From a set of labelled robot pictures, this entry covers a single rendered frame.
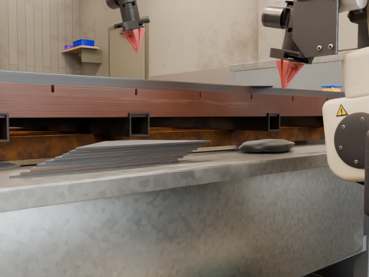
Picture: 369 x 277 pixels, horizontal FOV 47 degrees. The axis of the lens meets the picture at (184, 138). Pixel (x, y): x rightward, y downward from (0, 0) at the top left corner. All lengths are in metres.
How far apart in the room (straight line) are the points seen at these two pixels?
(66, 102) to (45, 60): 6.99
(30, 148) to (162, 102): 0.30
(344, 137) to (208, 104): 0.34
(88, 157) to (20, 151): 0.28
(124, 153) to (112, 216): 0.16
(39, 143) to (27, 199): 0.39
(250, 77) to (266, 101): 1.18
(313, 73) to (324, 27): 1.24
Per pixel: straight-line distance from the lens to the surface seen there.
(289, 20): 1.16
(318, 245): 1.37
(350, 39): 4.05
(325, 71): 2.07
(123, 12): 1.39
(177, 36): 5.73
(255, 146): 0.99
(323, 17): 0.88
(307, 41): 0.89
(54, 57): 7.87
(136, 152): 0.74
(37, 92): 0.80
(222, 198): 1.02
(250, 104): 1.12
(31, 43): 7.76
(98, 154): 0.70
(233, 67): 2.43
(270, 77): 2.25
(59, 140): 0.98
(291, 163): 0.93
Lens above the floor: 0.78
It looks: 4 degrees down
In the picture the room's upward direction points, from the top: straight up
